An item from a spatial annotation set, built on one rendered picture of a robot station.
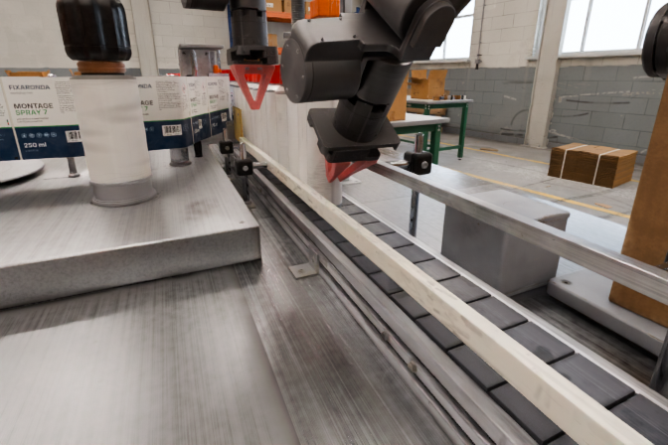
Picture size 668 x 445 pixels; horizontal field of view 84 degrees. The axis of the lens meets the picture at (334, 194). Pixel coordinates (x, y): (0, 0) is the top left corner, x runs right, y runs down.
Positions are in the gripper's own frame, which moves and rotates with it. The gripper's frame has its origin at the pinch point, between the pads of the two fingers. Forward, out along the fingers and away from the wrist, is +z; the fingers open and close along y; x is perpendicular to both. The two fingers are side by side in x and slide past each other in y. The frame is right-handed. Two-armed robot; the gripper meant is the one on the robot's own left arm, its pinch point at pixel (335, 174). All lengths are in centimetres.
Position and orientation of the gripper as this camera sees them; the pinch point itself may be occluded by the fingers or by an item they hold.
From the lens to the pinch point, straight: 51.1
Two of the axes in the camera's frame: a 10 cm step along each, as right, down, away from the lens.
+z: -2.6, 6.0, 7.6
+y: -9.1, 1.0, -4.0
